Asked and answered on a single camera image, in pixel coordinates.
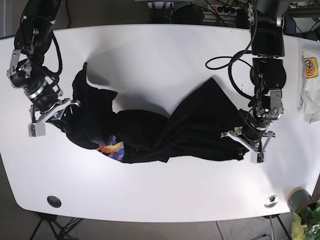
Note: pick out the white graphic T-shirt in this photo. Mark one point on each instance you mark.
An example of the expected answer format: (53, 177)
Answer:
(308, 101)

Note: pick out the silver table grommet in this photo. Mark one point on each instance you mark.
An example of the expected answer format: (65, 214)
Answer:
(271, 201)

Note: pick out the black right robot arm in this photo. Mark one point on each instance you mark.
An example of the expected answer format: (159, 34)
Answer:
(32, 41)

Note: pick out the black T-shirt with emoji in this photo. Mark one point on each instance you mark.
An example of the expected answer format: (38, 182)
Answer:
(140, 136)

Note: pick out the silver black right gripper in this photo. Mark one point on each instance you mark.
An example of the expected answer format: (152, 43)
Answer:
(44, 99)

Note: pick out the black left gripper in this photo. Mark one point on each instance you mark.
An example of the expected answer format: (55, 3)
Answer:
(263, 111)

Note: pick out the black table grommet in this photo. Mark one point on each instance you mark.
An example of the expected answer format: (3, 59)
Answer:
(54, 201)

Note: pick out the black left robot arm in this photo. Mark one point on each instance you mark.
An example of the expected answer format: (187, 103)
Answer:
(268, 76)

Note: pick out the black tripod stand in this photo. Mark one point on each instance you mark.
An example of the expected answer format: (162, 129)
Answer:
(60, 232)

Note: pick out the potted green plant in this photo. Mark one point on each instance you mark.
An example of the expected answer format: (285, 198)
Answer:
(306, 215)

